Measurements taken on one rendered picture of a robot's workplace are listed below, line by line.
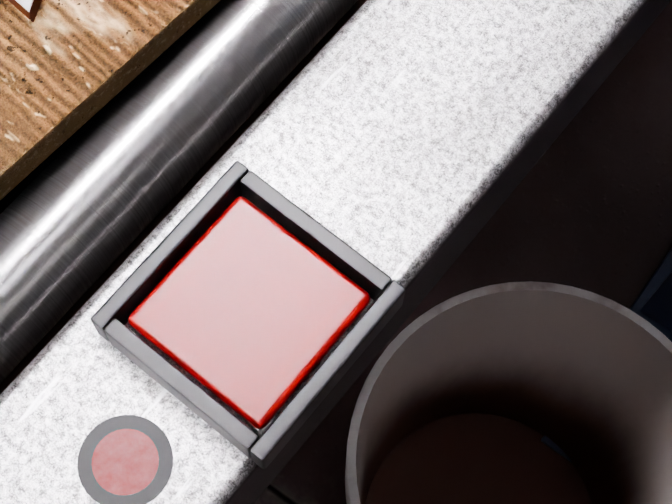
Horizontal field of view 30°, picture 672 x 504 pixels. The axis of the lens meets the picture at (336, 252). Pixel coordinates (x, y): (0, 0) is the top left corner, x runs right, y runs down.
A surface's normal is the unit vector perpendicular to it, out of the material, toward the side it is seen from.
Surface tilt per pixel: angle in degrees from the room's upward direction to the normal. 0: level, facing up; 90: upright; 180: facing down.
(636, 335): 87
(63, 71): 0
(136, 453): 0
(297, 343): 0
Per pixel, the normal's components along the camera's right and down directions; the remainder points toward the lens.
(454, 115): 0.02, -0.34
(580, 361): -0.49, 0.80
